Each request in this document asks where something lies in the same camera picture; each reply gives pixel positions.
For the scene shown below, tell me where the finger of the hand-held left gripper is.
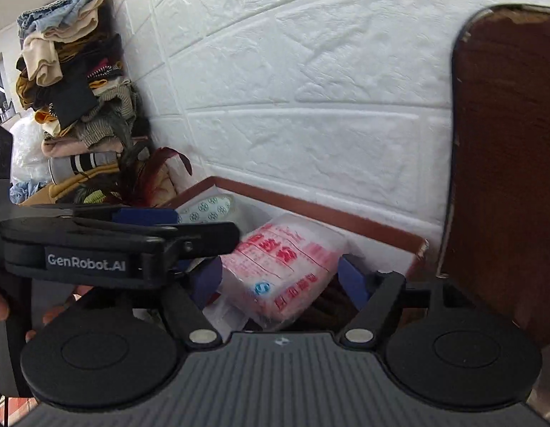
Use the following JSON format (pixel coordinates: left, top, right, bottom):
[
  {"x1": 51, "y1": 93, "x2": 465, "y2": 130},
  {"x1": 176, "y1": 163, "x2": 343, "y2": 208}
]
[
  {"x1": 19, "y1": 204, "x2": 178, "y2": 227},
  {"x1": 77, "y1": 217, "x2": 241, "y2": 261}
]

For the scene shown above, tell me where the brown wooden board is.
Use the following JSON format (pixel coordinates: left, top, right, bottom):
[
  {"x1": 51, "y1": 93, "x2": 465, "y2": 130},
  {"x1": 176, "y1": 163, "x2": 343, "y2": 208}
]
[{"x1": 439, "y1": 4, "x2": 550, "y2": 350}]

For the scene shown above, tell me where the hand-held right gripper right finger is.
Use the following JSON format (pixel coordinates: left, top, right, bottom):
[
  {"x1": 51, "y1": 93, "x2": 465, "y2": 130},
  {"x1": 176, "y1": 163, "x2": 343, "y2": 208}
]
[{"x1": 337, "y1": 253, "x2": 469, "y2": 348}]

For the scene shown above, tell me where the green-patterned white packet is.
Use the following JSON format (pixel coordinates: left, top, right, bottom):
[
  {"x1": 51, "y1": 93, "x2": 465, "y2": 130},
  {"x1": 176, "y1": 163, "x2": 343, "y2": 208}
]
[{"x1": 175, "y1": 193, "x2": 236, "y2": 226}]

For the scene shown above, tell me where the red-printed clear plastic bag pack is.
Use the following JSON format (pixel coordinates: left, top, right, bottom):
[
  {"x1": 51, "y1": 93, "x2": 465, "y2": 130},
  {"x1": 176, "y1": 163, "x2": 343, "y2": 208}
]
[{"x1": 220, "y1": 212, "x2": 350, "y2": 332}]

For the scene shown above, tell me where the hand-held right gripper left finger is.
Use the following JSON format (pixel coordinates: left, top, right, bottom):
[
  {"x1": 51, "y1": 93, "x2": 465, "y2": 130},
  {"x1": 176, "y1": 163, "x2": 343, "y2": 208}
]
[{"x1": 161, "y1": 255, "x2": 224, "y2": 348}]

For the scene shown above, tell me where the light blue cloth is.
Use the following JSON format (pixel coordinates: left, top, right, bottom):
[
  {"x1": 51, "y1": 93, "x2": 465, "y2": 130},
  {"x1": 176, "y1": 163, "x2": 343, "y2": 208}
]
[{"x1": 9, "y1": 180, "x2": 48, "y2": 205}]

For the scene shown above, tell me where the pile of clothes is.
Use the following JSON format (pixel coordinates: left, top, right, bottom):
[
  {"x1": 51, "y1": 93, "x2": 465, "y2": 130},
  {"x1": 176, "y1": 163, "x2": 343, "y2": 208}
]
[{"x1": 15, "y1": 0, "x2": 154, "y2": 207}]

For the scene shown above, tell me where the white plastic bag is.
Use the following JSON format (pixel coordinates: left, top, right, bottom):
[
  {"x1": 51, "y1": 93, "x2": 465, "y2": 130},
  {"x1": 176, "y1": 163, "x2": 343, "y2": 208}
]
[{"x1": 10, "y1": 110, "x2": 52, "y2": 186}]

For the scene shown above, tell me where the brown wooden box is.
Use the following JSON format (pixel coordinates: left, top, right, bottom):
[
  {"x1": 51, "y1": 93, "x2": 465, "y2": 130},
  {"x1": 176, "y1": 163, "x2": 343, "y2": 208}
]
[{"x1": 167, "y1": 176, "x2": 430, "y2": 334}]

